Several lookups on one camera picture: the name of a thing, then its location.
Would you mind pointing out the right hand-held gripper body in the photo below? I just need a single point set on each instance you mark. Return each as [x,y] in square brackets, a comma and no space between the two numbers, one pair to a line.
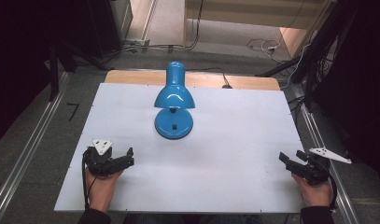
[318,169]

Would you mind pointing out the person's right hand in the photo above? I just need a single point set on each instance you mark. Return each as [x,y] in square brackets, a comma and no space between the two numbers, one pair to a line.
[316,194]

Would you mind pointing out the black cabinet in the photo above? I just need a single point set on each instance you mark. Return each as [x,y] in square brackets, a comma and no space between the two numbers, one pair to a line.
[106,25]

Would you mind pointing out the light wooden furniture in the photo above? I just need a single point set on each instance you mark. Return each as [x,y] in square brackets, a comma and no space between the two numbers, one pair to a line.
[246,12]

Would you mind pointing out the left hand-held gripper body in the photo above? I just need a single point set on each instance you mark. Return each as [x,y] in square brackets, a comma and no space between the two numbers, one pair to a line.
[97,161]

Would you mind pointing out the black stand legs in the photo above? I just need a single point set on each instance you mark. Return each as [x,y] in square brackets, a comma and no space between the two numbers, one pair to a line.
[58,67]
[309,59]

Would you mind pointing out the grey power strip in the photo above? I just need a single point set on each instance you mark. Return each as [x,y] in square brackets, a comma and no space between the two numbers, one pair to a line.
[137,42]

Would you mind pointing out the aluminium floor rail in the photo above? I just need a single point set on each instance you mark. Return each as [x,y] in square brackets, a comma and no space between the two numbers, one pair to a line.
[321,137]
[29,149]

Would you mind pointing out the blue desk lamp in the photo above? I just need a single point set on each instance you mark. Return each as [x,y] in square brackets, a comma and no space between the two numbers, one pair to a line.
[174,93]

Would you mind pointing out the person's left hand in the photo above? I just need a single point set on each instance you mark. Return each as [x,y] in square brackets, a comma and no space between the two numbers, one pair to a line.
[100,191]

